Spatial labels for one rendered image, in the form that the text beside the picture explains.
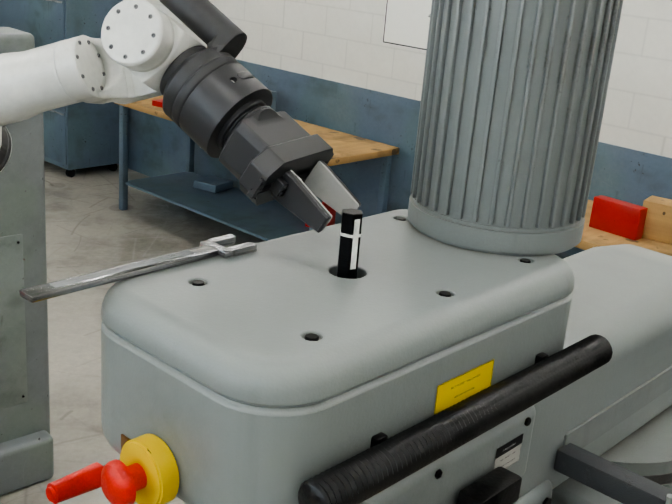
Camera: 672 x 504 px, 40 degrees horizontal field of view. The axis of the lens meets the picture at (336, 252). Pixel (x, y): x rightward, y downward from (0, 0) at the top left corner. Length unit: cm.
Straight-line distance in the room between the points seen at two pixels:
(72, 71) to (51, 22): 725
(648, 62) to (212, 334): 471
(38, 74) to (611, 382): 78
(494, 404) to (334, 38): 585
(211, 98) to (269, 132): 6
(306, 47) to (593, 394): 579
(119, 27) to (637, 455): 87
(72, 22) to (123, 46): 717
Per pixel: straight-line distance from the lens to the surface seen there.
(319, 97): 675
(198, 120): 90
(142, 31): 92
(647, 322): 131
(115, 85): 102
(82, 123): 827
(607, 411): 125
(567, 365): 97
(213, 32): 94
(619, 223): 482
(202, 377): 73
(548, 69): 95
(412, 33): 618
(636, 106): 537
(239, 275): 86
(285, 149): 87
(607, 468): 115
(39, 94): 101
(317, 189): 92
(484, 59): 96
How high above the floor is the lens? 220
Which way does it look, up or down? 19 degrees down
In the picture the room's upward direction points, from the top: 5 degrees clockwise
